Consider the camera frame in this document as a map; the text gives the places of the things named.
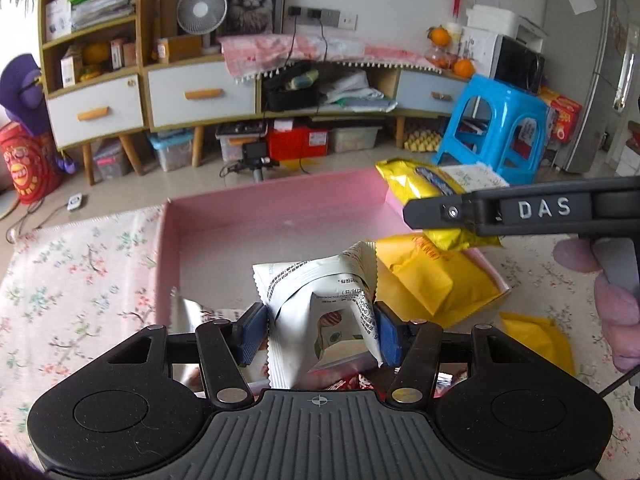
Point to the white snack packet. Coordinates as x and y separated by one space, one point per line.
300 290

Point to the grey power outlet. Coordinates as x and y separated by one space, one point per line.
315 15

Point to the white foam box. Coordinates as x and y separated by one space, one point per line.
492 17

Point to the person's right hand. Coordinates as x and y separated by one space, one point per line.
620 325

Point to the blue plastic stool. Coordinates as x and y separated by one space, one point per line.
492 97

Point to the glass jar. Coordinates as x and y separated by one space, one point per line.
437 56

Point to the floral tablecloth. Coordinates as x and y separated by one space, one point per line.
75 285

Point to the yellow blue-label snack packet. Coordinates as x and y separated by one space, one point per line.
410 185

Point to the pink cloth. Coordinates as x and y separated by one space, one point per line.
350 52

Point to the silver snack packet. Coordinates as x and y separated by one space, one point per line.
192 316

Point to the wooden shelf cabinet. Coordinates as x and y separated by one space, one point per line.
95 110

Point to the wooden tv cabinet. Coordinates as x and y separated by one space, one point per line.
200 95

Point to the clear blue-lid storage bin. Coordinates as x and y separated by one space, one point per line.
172 152

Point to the purple plush toy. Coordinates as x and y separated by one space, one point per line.
22 90

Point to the white power outlet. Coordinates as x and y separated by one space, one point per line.
348 20

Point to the red box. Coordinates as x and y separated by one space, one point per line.
297 144

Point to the black microwave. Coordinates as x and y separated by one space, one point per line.
520 65

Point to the orange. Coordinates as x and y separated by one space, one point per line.
440 36
464 68

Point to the silver refrigerator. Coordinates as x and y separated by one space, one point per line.
580 85

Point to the stack of papers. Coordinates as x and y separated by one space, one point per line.
102 7

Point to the egg tray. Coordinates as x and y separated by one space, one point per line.
422 140

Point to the red yellow carton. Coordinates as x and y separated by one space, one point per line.
562 112

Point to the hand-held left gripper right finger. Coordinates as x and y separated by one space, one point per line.
387 335

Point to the pink box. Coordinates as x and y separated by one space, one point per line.
280 220

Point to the red bucket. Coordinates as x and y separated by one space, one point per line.
25 165

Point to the white desk fan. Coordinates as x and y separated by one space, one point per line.
201 10

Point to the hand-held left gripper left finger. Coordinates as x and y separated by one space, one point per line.
252 335

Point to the black bag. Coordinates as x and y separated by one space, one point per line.
290 92

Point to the pile of folded cloths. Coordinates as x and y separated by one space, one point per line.
357 92

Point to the red snack packet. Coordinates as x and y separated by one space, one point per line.
350 381

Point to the white printed carton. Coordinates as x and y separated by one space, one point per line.
477 52

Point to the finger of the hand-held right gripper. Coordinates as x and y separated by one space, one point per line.
440 212

